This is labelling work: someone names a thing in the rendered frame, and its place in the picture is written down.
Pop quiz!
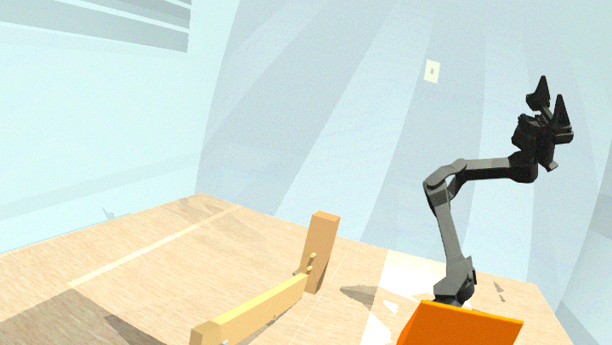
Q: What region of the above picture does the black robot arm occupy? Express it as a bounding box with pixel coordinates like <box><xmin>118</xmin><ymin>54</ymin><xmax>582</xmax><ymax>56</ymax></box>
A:
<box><xmin>422</xmin><ymin>113</ymin><xmax>558</xmax><ymax>308</ymax></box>

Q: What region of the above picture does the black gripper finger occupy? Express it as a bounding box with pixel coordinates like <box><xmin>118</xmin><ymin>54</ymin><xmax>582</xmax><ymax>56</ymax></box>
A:
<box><xmin>547</xmin><ymin>94</ymin><xmax>572</xmax><ymax>131</ymax></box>
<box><xmin>528</xmin><ymin>75</ymin><xmax>551</xmax><ymax>101</ymax></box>

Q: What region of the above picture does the long wooden rail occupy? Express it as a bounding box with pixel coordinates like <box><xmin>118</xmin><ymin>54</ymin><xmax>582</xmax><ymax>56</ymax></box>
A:
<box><xmin>189</xmin><ymin>273</ymin><xmax>309</xmax><ymax>345</ymax></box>

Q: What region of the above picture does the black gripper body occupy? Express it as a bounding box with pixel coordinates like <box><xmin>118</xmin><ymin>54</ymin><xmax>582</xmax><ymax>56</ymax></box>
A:
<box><xmin>525</xmin><ymin>94</ymin><xmax>574</xmax><ymax>150</ymax></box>

